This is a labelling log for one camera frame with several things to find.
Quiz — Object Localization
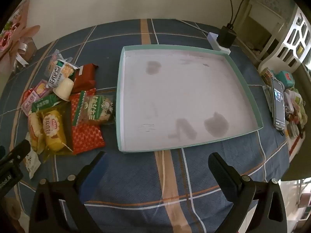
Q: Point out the dark red snack packet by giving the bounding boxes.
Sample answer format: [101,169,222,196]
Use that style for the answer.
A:
[72,63,99,93]

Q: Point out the pink paper flower bouquet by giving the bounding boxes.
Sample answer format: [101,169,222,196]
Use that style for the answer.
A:
[0,0,40,72]

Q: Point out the clear round bun packet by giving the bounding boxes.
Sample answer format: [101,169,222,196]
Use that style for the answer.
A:
[46,49,73,78]

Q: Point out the white printed snack packet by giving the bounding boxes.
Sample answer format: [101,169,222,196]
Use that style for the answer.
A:
[23,148,42,179]

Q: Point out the pale pink snack packet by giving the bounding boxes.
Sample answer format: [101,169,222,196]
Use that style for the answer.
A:
[21,91,40,116]

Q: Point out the dark green snack packet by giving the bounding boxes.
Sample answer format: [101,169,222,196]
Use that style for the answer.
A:
[31,94,62,113]

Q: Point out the white power strip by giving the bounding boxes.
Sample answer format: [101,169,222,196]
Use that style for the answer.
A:
[207,32,231,54]

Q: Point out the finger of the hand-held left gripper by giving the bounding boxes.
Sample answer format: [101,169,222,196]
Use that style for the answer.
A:
[0,139,31,167]

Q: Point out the white lattice shelf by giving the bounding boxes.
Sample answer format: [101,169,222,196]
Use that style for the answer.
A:
[258,5,311,73]

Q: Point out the white bedside cabinet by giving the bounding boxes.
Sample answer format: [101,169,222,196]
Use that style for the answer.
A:
[239,0,287,61]

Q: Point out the orange bun packet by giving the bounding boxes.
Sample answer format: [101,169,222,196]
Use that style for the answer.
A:
[27,112,45,154]

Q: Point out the translucent brown container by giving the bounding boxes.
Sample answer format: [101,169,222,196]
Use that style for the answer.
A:
[24,37,38,61]

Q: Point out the clear packet of small buns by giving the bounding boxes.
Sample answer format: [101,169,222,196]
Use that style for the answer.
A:
[53,78,74,101]

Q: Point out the pile of small toys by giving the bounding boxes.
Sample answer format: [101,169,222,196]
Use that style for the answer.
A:
[284,87,307,140]

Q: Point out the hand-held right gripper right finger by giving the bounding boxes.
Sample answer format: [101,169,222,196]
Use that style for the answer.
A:
[208,152,292,233]

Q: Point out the shallow teal cardboard box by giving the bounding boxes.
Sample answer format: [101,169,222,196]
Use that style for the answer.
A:
[116,44,264,154]

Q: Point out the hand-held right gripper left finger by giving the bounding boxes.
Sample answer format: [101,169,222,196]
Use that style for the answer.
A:
[29,151,109,233]

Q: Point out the black cable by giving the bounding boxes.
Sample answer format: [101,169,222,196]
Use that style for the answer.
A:
[232,0,247,27]
[228,0,235,28]

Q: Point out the green white cracker packet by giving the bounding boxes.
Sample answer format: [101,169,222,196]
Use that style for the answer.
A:
[48,58,80,88]

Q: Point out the yellow bread packet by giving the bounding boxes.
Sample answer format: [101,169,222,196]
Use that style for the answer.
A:
[39,102,74,164]

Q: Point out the brown jar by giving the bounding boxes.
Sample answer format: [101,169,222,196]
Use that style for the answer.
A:
[261,67,273,83]

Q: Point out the red patterned snack packet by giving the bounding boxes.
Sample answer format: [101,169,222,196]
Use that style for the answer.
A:
[70,88,106,155]

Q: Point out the small teal case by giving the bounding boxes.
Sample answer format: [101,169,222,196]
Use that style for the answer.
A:
[277,71,295,88]

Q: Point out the black charger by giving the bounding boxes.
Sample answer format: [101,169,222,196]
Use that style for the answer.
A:
[217,23,237,49]

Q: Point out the black smartphone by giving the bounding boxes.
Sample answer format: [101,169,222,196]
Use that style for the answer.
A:
[270,77,286,130]

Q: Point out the clear green print cookie packet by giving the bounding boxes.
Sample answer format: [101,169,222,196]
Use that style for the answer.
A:
[81,95,115,125]

